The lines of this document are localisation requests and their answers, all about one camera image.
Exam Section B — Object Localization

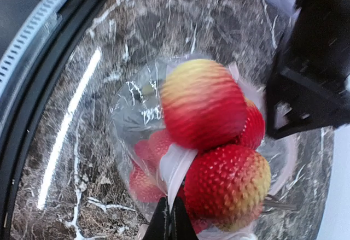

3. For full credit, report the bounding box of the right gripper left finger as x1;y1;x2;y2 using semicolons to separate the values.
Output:
142;197;170;240

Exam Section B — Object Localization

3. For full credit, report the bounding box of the clear zip top bag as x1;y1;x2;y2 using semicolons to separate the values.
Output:
109;56;301;240

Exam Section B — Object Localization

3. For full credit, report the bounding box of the white slotted cable duct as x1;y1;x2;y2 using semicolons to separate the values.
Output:
1;0;67;93

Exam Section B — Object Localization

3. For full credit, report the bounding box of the black front rail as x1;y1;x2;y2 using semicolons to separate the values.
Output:
1;0;106;239

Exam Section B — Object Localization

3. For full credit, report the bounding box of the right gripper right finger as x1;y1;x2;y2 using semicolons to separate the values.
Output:
171;197;198;240

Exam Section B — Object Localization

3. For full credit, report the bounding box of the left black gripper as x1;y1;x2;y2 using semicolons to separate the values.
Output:
266;0;349;139

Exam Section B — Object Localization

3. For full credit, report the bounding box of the red lychee bunch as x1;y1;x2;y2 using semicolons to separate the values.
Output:
129;59;271;232

